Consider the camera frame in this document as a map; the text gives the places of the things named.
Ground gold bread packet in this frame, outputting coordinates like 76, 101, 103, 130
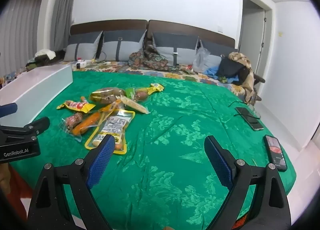
89, 87, 128, 105

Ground dark smartphone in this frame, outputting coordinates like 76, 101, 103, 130
235, 106, 264, 131

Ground white storage box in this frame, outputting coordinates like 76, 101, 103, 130
0, 65, 73, 128

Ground grey curtain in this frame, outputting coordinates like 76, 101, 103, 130
0, 0, 81, 75

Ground clear plastic bag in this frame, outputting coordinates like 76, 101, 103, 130
192, 47, 211, 73

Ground person's left forearm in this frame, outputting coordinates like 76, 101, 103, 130
0, 163, 10, 195

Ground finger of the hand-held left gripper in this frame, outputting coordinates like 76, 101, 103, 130
0, 103, 18, 118
24, 117, 50, 135

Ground blue cloth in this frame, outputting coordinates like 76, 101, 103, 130
202, 66, 241, 85

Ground clear red meat packet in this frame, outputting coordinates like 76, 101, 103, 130
58, 112, 84, 142

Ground green patterned blanket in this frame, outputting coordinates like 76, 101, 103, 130
10, 71, 297, 230

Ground black smartphone lit screen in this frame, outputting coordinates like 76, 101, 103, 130
264, 134, 288, 172

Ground orange sausage stick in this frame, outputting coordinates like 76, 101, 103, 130
72, 110, 104, 135

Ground white cloth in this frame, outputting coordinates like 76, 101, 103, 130
34, 49, 56, 59

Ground cream snack packet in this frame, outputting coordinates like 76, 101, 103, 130
120, 94, 151, 115

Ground small yellow edged clear packet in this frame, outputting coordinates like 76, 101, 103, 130
100, 99, 126, 113

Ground white door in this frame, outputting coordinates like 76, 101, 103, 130
238, 0, 273, 81

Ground black bag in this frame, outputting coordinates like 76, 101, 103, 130
216, 57, 247, 81

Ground pile of clothes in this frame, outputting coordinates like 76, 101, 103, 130
227, 52, 258, 103

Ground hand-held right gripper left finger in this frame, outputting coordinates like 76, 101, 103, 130
27, 134, 115, 230

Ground eyeglasses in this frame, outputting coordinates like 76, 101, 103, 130
228, 101, 261, 121

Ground long yellow snack packet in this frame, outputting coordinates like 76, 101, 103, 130
149, 83, 165, 93

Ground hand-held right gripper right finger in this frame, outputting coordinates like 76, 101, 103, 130
204, 135, 292, 230

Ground green-edged sweet potato packet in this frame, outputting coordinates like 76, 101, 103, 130
125, 86, 152, 102

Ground dark floral garment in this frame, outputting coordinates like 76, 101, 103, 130
128, 44, 176, 72

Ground grey two-tone pillow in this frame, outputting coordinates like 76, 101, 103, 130
101, 30, 147, 62
152, 32, 200, 66
64, 31, 103, 62
199, 39, 227, 71

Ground yellow red snack packet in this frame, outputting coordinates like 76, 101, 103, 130
57, 100, 96, 113

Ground large yellow edged clear packet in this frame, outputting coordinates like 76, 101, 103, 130
84, 109, 136, 155

